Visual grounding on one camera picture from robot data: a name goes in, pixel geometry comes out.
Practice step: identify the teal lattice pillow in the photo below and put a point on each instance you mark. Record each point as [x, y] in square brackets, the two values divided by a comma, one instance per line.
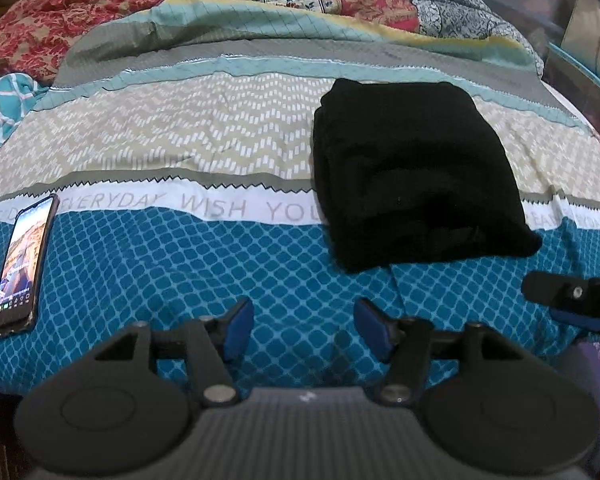
[19, 93]

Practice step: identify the teal patterned bedspread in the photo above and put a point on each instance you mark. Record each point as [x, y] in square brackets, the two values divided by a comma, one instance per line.
[179, 143]

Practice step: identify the black smartphone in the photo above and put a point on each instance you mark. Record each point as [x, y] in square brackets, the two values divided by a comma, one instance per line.
[21, 272]

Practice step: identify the cardboard box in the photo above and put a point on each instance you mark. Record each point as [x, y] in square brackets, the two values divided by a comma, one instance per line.
[582, 35]

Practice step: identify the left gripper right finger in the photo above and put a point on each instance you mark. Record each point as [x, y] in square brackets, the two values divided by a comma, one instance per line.
[483, 399]

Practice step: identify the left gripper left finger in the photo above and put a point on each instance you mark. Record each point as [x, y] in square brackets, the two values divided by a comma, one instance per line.
[131, 399]

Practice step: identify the black pants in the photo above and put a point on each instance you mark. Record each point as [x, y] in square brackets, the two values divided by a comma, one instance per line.
[412, 173]

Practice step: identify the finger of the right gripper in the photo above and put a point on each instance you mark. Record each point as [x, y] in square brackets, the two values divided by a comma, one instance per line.
[572, 301]

